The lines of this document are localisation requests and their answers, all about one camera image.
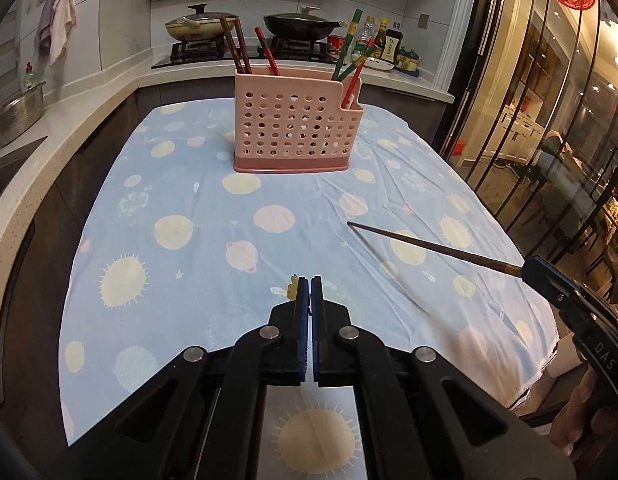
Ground green chopstick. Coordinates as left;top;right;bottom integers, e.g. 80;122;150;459
339;35;382;81
331;8;364;81

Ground purple hanging towel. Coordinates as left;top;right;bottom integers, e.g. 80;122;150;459
35;0;57;48

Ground steel pot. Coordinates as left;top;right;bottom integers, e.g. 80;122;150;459
0;80;46;150

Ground black glass gas stove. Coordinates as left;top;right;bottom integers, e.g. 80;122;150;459
150;37;350;71

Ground black frying pan with lid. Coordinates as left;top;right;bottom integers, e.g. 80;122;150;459
263;5;349;42

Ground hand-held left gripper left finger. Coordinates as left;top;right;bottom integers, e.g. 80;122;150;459
54;276;310;480

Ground dark soy sauce bottle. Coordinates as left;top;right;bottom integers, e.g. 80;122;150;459
381;30;405;63

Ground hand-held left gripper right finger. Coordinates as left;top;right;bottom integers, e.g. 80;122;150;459
310;276;577;480

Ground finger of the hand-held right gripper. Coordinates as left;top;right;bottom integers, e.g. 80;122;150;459
559;304;618;392
521;256;618;341

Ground green dish soap bottle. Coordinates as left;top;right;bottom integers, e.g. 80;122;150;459
20;61;46;93

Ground beige wok with lid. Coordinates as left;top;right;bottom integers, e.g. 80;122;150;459
164;4;240;43

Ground glass sliding door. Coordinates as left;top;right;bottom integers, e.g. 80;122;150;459
439;0;618;411

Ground pink perforated utensil holder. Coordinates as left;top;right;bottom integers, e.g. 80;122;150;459
233;71;365;173

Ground small seasoning jars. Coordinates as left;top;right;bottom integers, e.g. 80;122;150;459
396;49;421;73

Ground window blind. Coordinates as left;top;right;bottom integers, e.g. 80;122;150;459
0;5;27;66

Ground white hanging towel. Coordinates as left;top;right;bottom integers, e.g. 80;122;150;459
49;0;77;66

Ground yellow cap sauce bottle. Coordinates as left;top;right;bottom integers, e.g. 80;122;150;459
374;17;390;58

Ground steel sink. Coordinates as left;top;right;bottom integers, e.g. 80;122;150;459
0;135;49;206

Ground person's right hand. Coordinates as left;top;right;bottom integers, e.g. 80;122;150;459
549;375;597;456

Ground blue printed tablecloth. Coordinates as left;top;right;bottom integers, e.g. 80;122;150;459
62;97;560;480

